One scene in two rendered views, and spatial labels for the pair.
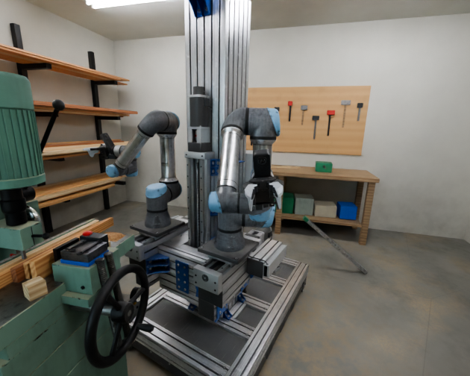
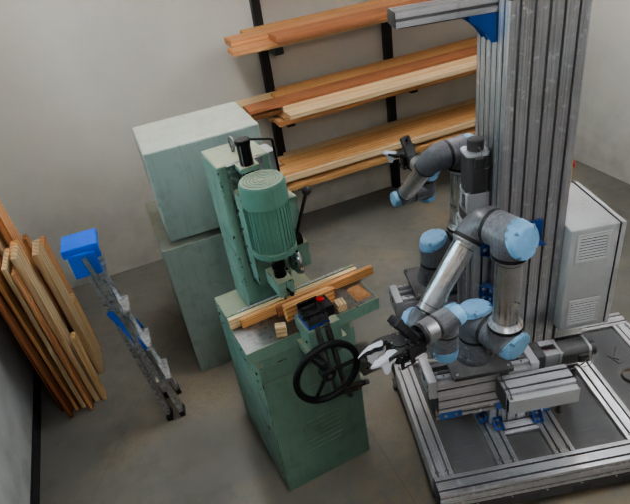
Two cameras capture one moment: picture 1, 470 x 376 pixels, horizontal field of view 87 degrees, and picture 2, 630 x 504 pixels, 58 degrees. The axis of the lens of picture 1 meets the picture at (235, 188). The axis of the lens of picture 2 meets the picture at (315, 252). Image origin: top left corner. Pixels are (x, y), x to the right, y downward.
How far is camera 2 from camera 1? 1.44 m
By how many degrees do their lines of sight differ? 55
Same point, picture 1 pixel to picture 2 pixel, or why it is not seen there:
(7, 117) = (267, 217)
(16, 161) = (273, 244)
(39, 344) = (281, 365)
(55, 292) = (292, 336)
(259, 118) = (492, 236)
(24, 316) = (271, 347)
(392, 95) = not seen: outside the picture
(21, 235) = (279, 288)
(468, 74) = not seen: outside the picture
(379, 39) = not seen: outside the picture
